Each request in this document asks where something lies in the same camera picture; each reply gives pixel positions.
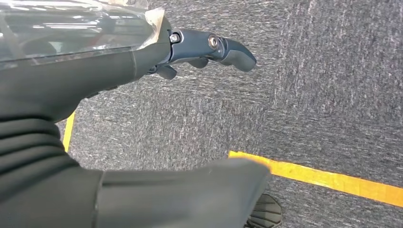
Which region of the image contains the yellow floor tape square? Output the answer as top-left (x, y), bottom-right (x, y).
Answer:
top-left (62, 111), bottom-right (403, 209)

